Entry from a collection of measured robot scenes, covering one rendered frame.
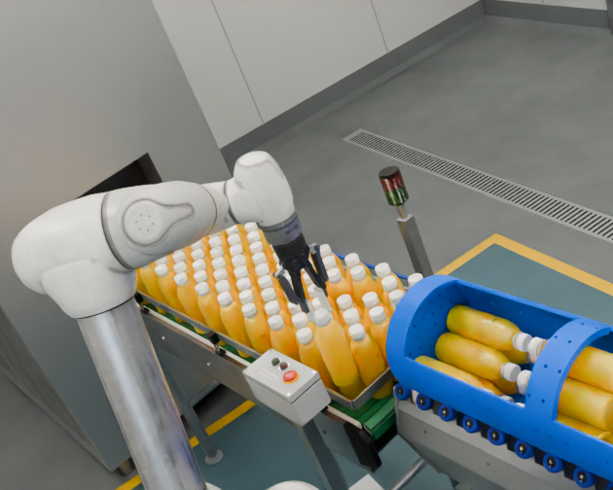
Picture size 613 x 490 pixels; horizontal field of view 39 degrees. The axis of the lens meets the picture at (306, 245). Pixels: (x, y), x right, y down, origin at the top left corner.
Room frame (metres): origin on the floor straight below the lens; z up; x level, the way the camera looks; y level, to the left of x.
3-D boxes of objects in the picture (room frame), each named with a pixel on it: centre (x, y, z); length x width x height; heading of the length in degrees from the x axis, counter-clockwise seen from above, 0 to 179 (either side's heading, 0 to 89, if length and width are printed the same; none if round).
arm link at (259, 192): (1.76, 0.05, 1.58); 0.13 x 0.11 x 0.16; 73
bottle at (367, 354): (1.79, -0.03, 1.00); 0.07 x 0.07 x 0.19
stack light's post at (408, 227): (2.24, -0.30, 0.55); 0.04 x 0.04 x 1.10; 29
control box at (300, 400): (1.77, 0.19, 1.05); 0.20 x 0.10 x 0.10; 29
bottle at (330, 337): (1.76, 0.04, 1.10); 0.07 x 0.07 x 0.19
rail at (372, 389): (1.80, -0.13, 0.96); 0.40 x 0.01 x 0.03; 119
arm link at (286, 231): (1.76, 0.04, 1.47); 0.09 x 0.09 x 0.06
